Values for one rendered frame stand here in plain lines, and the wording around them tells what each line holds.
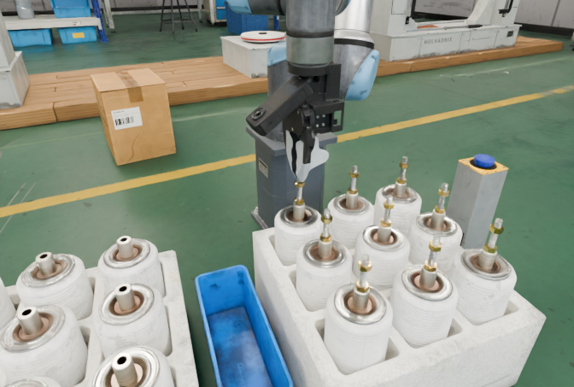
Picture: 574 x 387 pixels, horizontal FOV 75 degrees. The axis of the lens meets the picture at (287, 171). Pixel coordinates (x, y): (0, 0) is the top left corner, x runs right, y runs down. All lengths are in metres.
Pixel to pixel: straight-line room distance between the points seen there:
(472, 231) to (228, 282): 0.55
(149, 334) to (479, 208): 0.69
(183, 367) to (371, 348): 0.27
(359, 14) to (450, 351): 0.67
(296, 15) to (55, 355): 0.57
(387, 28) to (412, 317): 2.65
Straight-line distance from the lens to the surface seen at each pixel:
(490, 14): 4.11
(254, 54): 2.46
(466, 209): 0.91
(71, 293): 0.71
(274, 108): 0.59
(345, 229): 0.77
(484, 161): 0.88
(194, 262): 1.04
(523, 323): 0.75
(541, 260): 1.22
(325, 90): 0.64
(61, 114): 2.25
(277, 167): 0.96
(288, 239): 0.72
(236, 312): 0.90
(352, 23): 0.90
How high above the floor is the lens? 0.67
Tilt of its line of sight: 28 degrees down
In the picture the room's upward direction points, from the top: straight up
